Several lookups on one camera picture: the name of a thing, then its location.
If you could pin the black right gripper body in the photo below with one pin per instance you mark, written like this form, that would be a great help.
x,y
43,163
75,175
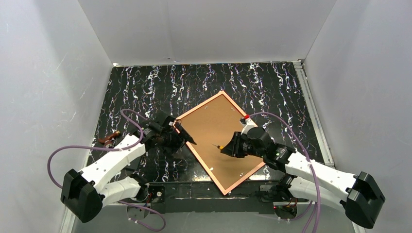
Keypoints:
x,y
236,145

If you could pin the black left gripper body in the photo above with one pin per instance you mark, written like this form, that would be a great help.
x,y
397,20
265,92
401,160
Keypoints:
x,y
173,132

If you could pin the yellow handled screwdriver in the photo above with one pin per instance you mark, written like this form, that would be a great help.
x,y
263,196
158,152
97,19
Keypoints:
x,y
217,146

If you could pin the red picture frame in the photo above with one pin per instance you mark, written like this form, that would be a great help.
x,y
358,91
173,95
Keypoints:
x,y
214,121

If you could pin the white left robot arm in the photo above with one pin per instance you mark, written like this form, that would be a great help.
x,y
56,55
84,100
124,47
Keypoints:
x,y
87,191

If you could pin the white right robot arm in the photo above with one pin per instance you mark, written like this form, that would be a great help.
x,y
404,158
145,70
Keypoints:
x,y
357,196

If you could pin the brown copper pipe fitting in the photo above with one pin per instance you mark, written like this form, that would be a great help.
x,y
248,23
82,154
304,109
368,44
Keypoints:
x,y
108,141

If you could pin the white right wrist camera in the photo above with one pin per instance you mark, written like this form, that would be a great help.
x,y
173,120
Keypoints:
x,y
247,123

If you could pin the aluminium right side rail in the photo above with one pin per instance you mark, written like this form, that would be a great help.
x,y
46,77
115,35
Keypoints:
x,y
321,138

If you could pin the aluminium rail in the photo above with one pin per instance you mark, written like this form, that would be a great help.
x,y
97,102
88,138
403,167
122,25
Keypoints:
x,y
225,205
321,138

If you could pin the aluminium front rail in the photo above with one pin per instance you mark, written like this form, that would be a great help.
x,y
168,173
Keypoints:
x,y
225,205

